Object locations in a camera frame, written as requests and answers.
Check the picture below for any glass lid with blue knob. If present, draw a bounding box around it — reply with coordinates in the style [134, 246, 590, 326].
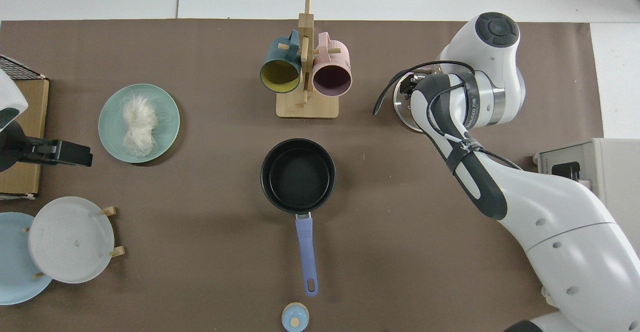
[393, 74, 426, 134]

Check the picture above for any white vermicelli bundle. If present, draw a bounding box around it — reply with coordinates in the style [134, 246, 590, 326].
[120, 93, 173, 157]

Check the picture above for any pale green plate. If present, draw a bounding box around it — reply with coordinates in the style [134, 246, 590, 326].
[98, 84, 181, 164]

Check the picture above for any wooden plate rack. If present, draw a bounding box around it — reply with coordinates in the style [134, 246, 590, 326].
[22, 206, 126, 278]

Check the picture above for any white plate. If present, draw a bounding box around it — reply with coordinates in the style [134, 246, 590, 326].
[28, 196, 115, 284]

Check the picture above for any light blue plate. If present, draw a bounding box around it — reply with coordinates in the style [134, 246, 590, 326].
[0, 212, 54, 305]

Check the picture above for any pink ribbed cup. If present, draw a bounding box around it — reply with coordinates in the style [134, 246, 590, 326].
[312, 32, 353, 97]

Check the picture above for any wooden cup stand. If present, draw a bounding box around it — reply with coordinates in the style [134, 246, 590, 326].
[276, 0, 339, 119]

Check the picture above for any dark teal cup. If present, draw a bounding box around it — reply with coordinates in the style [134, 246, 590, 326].
[259, 30, 303, 94]

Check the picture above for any brown table cloth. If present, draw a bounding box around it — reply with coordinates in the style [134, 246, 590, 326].
[0, 19, 604, 332]

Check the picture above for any pale toaster oven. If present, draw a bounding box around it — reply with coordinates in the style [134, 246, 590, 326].
[532, 138, 640, 257]

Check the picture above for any small blue round thing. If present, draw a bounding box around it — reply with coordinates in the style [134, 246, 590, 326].
[281, 303, 310, 332]

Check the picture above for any wire basket with wooden floor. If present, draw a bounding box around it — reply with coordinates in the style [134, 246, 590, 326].
[0, 54, 51, 201]

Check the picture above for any black pot with blue handle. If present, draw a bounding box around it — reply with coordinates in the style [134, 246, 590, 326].
[260, 138, 337, 297]

